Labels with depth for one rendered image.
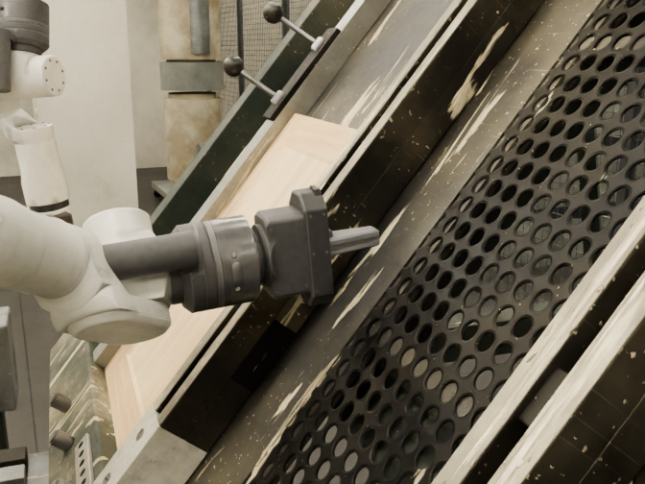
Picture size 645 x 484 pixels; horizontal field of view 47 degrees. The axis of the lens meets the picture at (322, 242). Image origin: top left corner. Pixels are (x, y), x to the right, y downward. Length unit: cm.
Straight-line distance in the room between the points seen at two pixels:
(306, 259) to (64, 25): 435
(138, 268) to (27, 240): 13
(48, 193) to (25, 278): 71
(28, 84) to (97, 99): 377
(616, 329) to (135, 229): 45
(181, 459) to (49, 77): 65
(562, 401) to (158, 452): 56
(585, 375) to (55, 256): 40
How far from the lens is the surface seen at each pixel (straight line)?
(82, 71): 503
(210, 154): 157
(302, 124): 127
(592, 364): 46
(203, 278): 71
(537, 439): 46
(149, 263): 68
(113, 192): 513
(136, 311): 68
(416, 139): 88
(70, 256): 63
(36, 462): 145
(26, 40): 130
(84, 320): 67
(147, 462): 91
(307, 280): 76
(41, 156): 131
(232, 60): 138
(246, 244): 72
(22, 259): 59
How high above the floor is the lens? 144
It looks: 14 degrees down
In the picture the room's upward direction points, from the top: straight up
